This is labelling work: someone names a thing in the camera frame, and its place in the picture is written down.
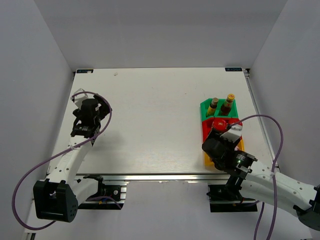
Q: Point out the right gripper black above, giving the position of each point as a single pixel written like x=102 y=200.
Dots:
x=216 y=134

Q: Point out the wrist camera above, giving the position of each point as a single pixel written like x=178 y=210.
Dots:
x=78 y=97
x=233 y=134

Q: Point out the red lid jar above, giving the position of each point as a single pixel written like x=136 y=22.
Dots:
x=219 y=125
x=232 y=121

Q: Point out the red lid jar front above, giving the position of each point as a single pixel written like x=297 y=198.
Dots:
x=232 y=121

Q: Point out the yellow cap sauce bottle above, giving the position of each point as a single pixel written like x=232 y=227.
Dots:
x=227 y=105

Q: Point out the small yellow label bottle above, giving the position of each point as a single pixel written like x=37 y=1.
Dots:
x=212 y=107

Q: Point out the blue table label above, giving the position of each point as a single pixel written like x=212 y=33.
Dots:
x=233 y=69
x=84 y=71

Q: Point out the yellow plastic bin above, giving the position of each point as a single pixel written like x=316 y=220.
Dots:
x=208 y=161

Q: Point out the green plastic bin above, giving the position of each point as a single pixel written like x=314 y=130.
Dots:
x=205 y=104

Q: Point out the aluminium table right rail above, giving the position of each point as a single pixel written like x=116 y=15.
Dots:
x=258 y=110

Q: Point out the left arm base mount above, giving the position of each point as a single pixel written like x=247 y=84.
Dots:
x=110 y=194

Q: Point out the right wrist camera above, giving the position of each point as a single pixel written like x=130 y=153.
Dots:
x=233 y=134

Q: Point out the red plastic bin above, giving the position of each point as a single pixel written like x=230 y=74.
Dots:
x=207 y=126

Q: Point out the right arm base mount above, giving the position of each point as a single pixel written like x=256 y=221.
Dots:
x=226 y=198

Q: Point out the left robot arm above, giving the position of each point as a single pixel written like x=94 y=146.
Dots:
x=58 y=197

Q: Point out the left blue table label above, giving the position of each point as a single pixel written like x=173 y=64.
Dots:
x=84 y=71

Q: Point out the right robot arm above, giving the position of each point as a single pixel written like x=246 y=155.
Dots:
x=250 y=178

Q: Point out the right blue table label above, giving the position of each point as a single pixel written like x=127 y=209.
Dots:
x=233 y=69

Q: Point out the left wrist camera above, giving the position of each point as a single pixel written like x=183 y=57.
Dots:
x=78 y=97

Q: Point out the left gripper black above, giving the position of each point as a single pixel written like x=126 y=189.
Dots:
x=104 y=109

